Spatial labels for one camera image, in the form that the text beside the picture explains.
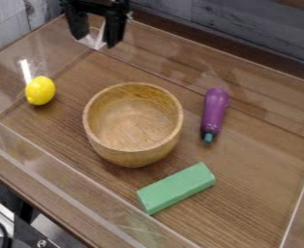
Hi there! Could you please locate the clear acrylic tray wall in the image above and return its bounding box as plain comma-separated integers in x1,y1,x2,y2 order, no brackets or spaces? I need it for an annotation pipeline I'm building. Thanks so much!
0,18,304,248

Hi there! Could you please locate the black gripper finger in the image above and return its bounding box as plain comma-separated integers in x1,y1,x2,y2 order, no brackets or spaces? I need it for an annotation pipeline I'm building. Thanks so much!
104,12,128,48
66,9,90,40

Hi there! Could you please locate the clear acrylic corner bracket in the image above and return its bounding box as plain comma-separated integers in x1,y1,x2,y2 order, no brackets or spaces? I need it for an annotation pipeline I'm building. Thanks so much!
76,21,108,50

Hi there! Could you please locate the brown wooden bowl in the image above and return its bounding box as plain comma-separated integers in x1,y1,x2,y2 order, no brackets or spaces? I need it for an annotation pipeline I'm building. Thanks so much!
83,82,184,168

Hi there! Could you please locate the yellow toy lemon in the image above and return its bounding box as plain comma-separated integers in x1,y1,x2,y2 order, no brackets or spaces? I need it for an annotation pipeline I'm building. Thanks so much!
24,76,56,106

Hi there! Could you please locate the purple toy eggplant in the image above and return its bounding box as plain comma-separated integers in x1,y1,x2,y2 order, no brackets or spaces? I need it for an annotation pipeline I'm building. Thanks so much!
200,87,230,144

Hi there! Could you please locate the black metal bracket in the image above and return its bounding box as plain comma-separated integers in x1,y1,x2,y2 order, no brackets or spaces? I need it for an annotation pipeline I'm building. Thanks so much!
12,216,60,248

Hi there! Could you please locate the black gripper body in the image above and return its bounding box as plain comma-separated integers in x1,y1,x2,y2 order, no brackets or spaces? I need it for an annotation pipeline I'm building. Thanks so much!
60,0,132,22

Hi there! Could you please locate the green rectangular block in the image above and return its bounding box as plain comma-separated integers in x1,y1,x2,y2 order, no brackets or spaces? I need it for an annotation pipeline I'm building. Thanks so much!
138,163,216,215

